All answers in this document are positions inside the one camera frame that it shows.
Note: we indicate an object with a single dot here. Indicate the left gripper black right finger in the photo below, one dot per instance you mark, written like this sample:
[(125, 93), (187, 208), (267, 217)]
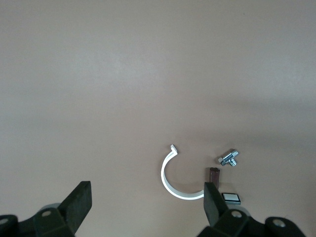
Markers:
[(214, 209)]

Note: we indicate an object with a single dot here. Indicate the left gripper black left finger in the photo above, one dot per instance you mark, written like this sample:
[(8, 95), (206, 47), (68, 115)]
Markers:
[(74, 205)]

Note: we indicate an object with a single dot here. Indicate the black white-faced push button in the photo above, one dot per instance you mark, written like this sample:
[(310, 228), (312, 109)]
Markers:
[(232, 198)]

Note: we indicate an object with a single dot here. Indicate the brown ribbed block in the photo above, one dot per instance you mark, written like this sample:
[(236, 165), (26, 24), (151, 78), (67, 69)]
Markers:
[(213, 176)]

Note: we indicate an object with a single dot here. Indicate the silver metal tee fitting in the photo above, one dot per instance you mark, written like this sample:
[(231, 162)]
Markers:
[(229, 157)]

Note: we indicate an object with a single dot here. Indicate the white curved pipe clamp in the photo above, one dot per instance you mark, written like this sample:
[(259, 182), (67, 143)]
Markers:
[(164, 180)]

